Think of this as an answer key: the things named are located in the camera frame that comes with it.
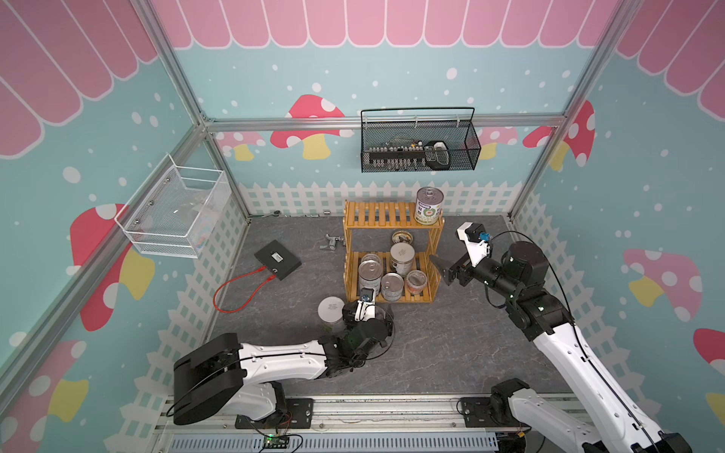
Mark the large white lid can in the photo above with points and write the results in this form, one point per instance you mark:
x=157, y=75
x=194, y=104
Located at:
x=330, y=312

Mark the red seed plastic jar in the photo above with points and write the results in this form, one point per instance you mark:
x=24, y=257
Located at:
x=416, y=282

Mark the small green circuit board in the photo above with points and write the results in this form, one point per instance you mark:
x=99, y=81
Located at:
x=271, y=442

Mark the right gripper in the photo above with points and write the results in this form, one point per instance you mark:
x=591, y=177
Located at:
x=452, y=271

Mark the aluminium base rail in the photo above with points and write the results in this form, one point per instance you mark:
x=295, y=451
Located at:
x=403, y=423

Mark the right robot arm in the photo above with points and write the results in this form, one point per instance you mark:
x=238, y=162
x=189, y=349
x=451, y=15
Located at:
x=617, y=423

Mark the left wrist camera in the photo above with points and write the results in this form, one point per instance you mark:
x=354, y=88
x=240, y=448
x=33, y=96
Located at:
x=366, y=303

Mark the wooden two-tier shelf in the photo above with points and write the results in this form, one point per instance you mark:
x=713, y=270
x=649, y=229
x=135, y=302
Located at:
x=369, y=228

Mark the white lid can lower shelf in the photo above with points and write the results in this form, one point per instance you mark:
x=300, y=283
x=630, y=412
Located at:
x=403, y=258

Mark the metal valve fitting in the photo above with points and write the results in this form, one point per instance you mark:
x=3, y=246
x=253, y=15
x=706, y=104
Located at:
x=332, y=242

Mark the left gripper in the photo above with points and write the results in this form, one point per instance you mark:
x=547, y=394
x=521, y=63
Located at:
x=348, y=312

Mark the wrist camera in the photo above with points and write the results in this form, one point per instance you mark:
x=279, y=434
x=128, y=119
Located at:
x=366, y=303
x=477, y=241

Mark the clear jar back lower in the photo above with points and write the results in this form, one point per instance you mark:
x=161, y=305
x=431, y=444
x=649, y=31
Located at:
x=371, y=264

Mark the short silver can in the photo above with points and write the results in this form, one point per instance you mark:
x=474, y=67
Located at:
x=392, y=287

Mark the items in black basket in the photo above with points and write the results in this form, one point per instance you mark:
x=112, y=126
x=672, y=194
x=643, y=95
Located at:
x=407, y=157

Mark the green label pull-tab can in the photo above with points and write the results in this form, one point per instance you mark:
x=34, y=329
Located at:
x=428, y=205

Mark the black network switch box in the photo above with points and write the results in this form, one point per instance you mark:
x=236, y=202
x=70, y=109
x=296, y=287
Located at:
x=278, y=259

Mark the white wire basket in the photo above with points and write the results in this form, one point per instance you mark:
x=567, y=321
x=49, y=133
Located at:
x=176, y=211

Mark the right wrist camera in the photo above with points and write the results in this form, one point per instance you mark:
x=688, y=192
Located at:
x=477, y=241

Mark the tall silver green can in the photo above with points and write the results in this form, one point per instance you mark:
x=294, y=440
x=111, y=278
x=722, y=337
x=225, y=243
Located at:
x=369, y=281

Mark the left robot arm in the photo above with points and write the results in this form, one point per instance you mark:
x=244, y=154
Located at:
x=226, y=376

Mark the black wire mesh basket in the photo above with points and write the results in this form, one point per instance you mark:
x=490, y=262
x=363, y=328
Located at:
x=419, y=140

